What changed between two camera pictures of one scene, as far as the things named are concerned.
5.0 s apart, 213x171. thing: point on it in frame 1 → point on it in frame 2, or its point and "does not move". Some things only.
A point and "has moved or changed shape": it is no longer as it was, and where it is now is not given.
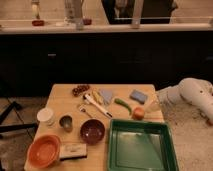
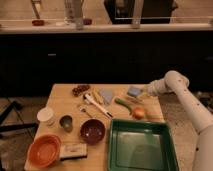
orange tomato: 138,113 does not move
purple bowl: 92,131 does not move
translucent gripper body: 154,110 → 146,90
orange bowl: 44,151 does not move
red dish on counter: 38,23 does not move
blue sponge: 138,96 has moved or changed shape
